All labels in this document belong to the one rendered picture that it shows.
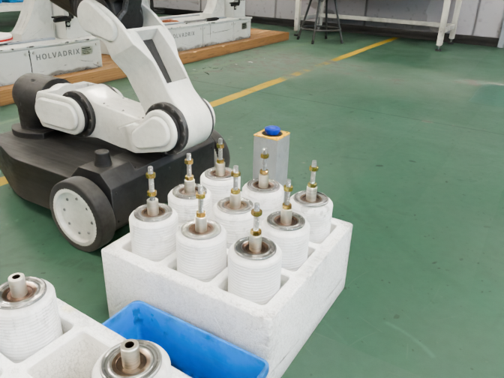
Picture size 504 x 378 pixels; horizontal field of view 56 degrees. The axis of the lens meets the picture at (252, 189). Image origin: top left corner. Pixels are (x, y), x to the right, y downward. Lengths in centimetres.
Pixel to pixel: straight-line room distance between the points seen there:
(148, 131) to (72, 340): 64
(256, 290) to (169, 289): 17
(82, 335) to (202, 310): 21
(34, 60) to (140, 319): 222
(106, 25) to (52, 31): 195
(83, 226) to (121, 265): 36
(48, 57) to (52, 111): 150
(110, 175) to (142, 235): 37
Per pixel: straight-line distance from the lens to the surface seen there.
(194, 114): 128
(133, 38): 130
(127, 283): 100
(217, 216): 96
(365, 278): 125
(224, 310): 85
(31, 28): 319
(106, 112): 146
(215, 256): 89
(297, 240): 91
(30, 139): 171
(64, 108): 152
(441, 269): 135
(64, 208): 135
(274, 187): 107
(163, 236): 95
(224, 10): 461
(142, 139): 131
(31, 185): 154
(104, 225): 125
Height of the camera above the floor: 70
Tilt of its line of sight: 25 degrees down
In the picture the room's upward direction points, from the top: 2 degrees clockwise
